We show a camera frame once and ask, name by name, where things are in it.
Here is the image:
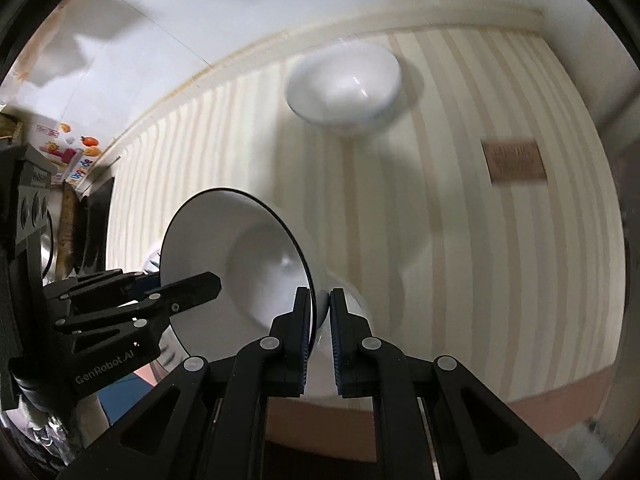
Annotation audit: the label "black induction cooktop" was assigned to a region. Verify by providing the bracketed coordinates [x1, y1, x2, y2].
[77, 172, 115, 273]

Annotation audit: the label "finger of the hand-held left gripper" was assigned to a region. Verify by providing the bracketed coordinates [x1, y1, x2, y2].
[42, 269, 162, 307]
[54, 271, 223, 337]

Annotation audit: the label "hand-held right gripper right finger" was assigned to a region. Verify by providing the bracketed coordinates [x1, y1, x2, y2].
[329, 287, 581, 480]

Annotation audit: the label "white bowl with dark rim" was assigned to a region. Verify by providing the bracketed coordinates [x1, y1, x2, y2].
[160, 188, 375, 401]

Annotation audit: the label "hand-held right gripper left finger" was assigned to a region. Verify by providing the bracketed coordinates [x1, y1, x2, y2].
[60, 287, 316, 480]

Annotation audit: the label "striped cat print tablecloth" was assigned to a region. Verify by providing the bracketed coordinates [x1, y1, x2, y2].
[100, 25, 628, 466]

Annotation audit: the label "white bowl with blue pattern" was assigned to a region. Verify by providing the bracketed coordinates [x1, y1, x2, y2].
[286, 42, 402, 137]

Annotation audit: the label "colourful wall stickers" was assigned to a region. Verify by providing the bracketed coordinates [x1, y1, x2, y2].
[30, 119, 121, 183]

